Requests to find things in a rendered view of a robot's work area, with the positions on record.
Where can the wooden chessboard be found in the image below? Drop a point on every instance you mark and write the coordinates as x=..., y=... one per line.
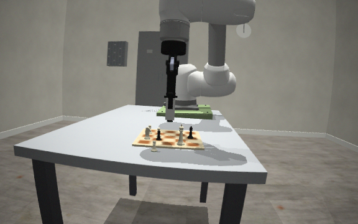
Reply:
x=169, y=140

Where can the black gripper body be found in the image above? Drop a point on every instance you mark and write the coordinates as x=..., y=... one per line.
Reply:
x=172, y=47

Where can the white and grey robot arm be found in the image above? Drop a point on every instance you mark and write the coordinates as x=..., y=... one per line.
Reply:
x=175, y=19

